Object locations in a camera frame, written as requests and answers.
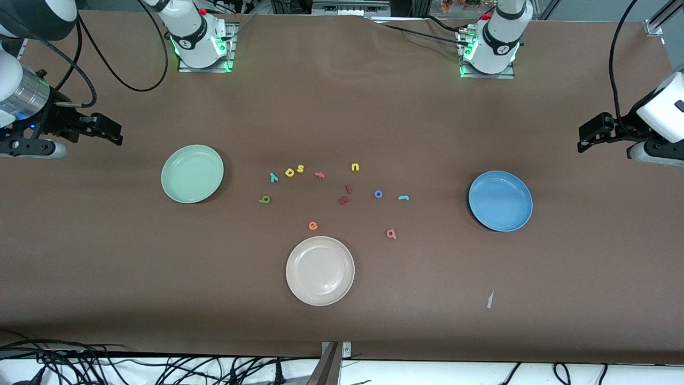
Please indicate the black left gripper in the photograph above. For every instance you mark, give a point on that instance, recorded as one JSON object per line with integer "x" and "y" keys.
{"x": 623, "y": 130}

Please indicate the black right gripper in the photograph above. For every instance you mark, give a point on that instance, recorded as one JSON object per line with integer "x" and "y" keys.
{"x": 55, "y": 121}

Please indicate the pink letter q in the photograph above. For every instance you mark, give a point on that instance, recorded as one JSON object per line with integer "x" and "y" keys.
{"x": 394, "y": 235}

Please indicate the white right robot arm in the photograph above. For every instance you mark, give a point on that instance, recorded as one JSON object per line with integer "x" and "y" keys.
{"x": 195, "y": 40}

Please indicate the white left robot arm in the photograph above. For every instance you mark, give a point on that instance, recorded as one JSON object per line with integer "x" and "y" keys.
{"x": 499, "y": 43}

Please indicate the green plate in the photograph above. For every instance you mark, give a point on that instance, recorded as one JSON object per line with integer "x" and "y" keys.
{"x": 192, "y": 174}

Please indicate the blue plate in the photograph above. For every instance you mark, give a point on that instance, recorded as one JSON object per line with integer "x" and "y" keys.
{"x": 500, "y": 201}

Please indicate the aluminium profile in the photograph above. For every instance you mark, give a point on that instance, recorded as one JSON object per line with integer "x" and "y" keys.
{"x": 654, "y": 25}

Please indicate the orange flower decoration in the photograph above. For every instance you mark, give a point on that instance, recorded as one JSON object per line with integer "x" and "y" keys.
{"x": 459, "y": 4}

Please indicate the white paper scrap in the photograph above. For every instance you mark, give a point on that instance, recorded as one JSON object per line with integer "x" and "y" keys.
{"x": 490, "y": 299}

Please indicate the brown table cover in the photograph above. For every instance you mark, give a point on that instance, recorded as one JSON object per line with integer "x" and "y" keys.
{"x": 342, "y": 107}

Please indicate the beige plate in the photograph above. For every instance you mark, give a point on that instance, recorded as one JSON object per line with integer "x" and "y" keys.
{"x": 320, "y": 270}

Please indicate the grey angled bar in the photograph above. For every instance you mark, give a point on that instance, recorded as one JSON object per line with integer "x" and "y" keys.
{"x": 327, "y": 369}

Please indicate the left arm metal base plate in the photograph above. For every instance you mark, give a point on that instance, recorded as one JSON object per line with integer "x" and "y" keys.
{"x": 502, "y": 76}

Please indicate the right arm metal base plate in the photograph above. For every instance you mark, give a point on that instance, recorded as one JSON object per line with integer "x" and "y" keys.
{"x": 231, "y": 45}

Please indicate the small grey metal bracket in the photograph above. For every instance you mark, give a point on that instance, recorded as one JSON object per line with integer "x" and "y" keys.
{"x": 346, "y": 350}

